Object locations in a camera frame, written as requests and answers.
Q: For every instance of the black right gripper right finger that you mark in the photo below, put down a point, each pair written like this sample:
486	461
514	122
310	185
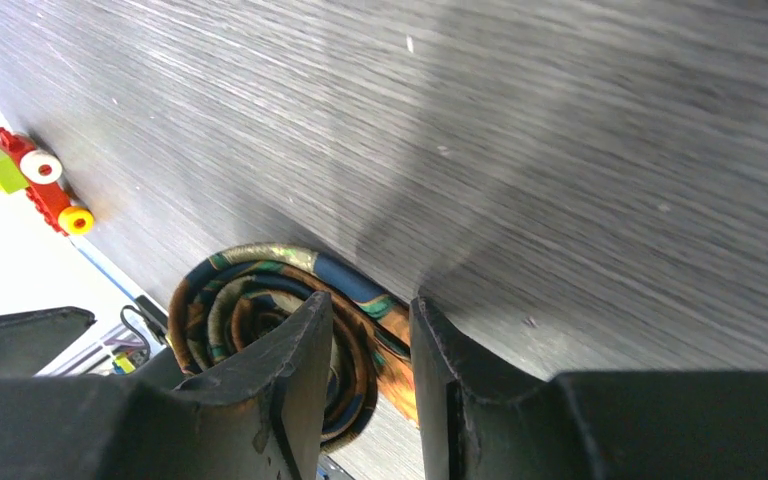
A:
481	417

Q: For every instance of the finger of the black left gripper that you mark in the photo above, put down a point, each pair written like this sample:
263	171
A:
31	340

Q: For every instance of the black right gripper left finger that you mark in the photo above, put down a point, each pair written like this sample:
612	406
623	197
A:
256	415

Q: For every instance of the blue orange green tie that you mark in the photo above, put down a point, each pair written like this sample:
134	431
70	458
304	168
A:
238	295

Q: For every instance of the green red toy blocks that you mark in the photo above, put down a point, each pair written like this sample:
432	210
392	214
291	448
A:
28	168

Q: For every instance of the aluminium front rail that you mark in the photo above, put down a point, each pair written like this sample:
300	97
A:
93	282

